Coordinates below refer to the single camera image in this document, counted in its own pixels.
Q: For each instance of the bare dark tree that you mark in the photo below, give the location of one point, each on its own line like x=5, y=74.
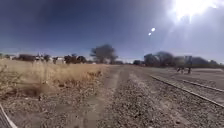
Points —
x=103, y=53

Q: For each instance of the grey gravel dirt track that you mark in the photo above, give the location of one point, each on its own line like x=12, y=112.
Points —
x=110, y=106

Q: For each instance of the white building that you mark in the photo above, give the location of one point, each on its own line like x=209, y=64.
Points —
x=60, y=60

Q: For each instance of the row of distant trees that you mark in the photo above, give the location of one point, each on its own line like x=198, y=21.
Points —
x=166, y=60

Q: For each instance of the row of dark bushes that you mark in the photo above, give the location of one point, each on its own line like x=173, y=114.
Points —
x=50, y=58

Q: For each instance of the dry yellow grass field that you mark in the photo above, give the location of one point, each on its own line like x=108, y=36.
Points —
x=43, y=71

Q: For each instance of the railway track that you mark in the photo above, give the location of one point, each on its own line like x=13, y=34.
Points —
x=196, y=90

